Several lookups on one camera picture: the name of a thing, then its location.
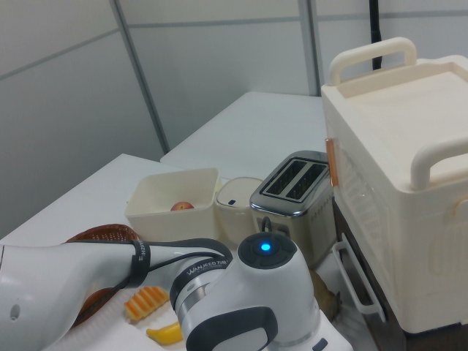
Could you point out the red apple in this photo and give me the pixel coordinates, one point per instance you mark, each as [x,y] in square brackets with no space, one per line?
[182,206]

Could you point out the brown bread slice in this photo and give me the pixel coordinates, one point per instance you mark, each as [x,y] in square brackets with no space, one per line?
[323,292]

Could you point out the white lidded bin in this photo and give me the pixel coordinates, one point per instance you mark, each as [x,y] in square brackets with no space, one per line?
[234,215]

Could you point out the white plastic box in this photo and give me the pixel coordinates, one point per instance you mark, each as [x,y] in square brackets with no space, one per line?
[168,223]

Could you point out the yellow toy banana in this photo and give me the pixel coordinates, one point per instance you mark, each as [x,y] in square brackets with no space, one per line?
[166,333]

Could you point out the chrome and cream toaster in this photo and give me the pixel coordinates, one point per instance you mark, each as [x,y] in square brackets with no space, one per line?
[311,226]

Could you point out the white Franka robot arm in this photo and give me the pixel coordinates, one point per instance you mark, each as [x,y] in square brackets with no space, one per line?
[263,285]

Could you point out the brown wicker basket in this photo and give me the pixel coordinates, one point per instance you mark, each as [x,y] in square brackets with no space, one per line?
[106,232]

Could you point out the cream toy cabinet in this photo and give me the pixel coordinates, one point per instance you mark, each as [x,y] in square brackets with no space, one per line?
[384,146]

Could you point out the black pole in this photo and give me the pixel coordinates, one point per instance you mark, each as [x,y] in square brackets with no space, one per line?
[375,33]

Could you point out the orange striped bread roll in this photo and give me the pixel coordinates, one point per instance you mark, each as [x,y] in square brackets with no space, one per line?
[146,301]

